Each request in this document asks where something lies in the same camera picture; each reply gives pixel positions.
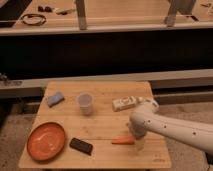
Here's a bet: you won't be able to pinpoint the metal frame leg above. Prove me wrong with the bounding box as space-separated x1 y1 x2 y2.
164 0 196 27
75 0 87 30

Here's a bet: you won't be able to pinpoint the white tube box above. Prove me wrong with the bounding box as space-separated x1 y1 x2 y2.
112 96 144 112

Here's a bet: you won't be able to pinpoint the dark small objects on bench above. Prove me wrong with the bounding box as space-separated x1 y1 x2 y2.
38 6 53 13

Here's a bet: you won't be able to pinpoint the black rectangular block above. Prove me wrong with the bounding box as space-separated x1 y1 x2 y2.
69 138 93 155

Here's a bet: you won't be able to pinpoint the orange plate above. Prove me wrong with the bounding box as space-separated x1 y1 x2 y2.
27 122 66 161

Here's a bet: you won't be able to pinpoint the blue sponge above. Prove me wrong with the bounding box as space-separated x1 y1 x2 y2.
46 92 64 107

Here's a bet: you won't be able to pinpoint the clear plastic cup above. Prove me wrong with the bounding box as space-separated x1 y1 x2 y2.
76 93 93 115

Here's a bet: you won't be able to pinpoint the metal frame leg left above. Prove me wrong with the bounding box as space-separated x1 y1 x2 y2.
75 0 87 30

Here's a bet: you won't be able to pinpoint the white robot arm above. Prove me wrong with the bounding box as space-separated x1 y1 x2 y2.
128 99 213 155

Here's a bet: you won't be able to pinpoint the white object on bench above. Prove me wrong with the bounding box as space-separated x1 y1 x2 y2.
55 9 76 15

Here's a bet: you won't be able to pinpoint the orange pepper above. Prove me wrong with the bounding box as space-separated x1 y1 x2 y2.
111 136 134 145

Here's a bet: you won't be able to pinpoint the black coiled cable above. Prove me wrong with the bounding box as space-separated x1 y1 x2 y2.
20 13 47 27

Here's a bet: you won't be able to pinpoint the metal frame leg right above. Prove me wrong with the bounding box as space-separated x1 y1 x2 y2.
164 0 196 27

